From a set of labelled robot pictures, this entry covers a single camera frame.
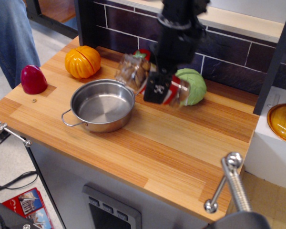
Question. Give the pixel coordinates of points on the green toy cabbage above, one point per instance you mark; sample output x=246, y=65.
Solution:
x=198, y=87

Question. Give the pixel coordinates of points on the amber glass lid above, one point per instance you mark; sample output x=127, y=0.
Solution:
x=276, y=119

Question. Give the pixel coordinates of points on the clear jar of almonds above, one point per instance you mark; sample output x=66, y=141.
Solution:
x=133, y=73

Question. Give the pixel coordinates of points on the red toy tomato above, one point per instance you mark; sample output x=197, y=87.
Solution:
x=142, y=53

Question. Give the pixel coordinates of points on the person leg in jeans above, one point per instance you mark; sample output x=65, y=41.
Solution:
x=17, y=46

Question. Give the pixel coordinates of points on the orange toy pumpkin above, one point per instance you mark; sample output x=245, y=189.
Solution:
x=82, y=62

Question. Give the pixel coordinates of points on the dark metal shelf post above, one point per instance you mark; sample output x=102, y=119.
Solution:
x=271, y=73

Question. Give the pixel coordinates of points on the grey oven control panel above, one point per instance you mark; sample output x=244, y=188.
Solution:
x=109, y=213

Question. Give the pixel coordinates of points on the dark red toy vegetable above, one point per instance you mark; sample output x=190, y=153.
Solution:
x=33, y=80

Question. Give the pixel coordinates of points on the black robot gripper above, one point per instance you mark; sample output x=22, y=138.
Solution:
x=178, y=40

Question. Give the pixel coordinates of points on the metal clamp screw right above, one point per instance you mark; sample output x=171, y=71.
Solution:
x=230, y=164

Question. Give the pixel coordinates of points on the stainless steel pot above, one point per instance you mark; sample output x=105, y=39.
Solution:
x=101, y=106

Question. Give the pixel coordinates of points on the red picture booklet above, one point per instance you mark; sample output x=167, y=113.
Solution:
x=30, y=205

